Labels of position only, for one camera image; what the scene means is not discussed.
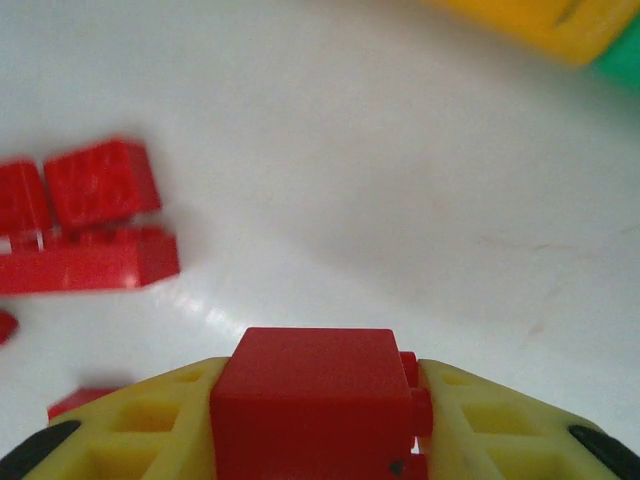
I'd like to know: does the orange plastic bin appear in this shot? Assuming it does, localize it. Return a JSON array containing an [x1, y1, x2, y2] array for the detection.
[[419, 0, 640, 69]]

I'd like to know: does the green plastic bin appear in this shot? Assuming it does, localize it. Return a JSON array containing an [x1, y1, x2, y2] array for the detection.
[[592, 29, 640, 96]]

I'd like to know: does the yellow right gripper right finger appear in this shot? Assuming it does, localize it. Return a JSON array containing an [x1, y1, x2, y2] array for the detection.
[[417, 359, 640, 480]]

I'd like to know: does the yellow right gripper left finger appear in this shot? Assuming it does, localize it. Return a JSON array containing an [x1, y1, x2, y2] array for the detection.
[[0, 355, 231, 480]]

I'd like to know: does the small red lego brick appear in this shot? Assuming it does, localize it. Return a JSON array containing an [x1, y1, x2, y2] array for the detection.
[[209, 327, 434, 480]]

